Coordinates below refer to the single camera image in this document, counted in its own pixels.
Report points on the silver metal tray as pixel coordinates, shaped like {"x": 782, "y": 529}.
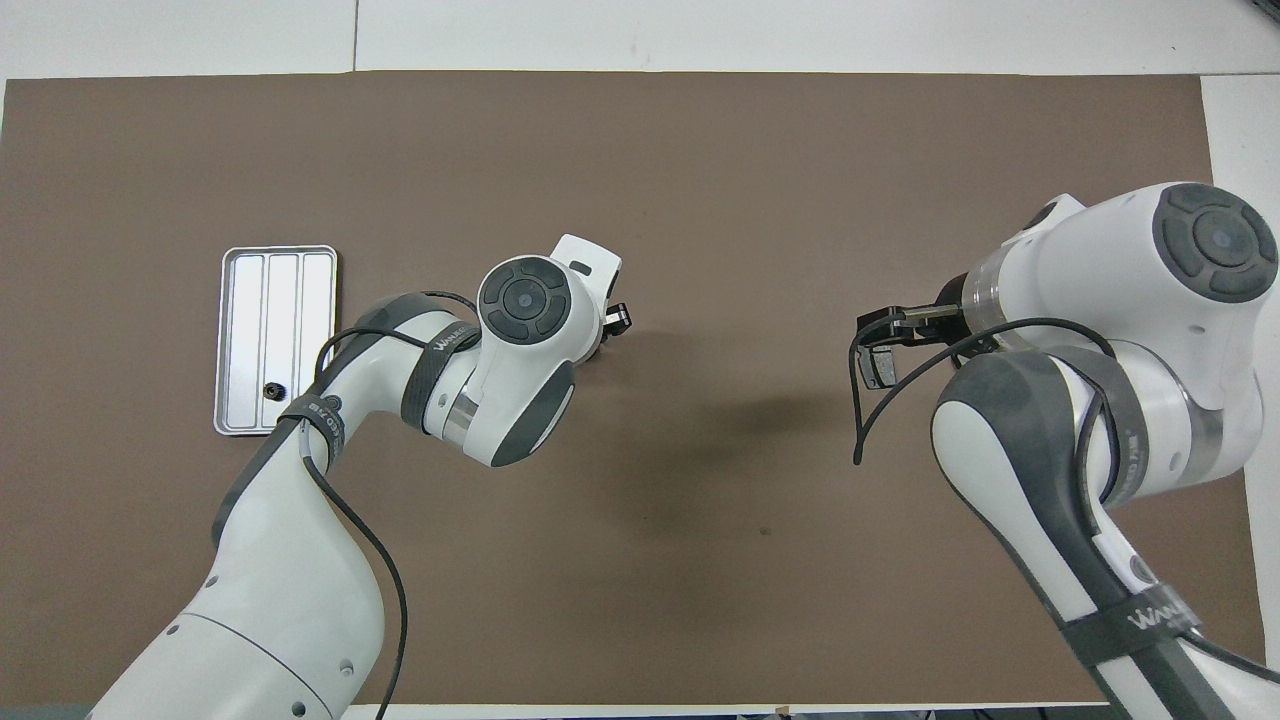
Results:
{"x": 250, "y": 300}

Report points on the dark teal corner object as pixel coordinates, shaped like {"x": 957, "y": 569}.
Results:
{"x": 1270, "y": 5}

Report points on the brown table mat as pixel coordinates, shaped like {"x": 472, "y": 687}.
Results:
{"x": 700, "y": 150}

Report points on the dark grey brake pad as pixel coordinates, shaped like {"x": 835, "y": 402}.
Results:
{"x": 882, "y": 370}

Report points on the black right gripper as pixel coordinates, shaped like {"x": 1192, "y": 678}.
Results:
{"x": 945, "y": 318}

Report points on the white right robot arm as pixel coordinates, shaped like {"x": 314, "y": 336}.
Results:
{"x": 1100, "y": 260}

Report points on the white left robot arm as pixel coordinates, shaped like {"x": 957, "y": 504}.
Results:
{"x": 290, "y": 620}

